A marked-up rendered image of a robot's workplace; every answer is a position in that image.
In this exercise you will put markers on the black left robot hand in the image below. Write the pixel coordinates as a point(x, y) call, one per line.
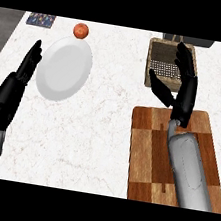
point(8, 94)

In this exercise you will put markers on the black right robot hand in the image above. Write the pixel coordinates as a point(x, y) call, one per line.
point(185, 94)

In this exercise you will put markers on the brown wicker basket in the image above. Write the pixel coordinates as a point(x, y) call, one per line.
point(162, 65)

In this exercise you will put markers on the brown wooden cutting board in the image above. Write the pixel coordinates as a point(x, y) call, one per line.
point(146, 155)

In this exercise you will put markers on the dark grey appliance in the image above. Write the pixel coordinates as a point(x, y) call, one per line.
point(187, 40)

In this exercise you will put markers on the white oval plate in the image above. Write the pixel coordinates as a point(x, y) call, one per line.
point(64, 69)

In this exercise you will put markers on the colourful patterned flat mat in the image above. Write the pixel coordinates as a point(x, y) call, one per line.
point(41, 19)

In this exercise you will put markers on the orange round fruit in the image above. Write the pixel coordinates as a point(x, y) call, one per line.
point(81, 31)

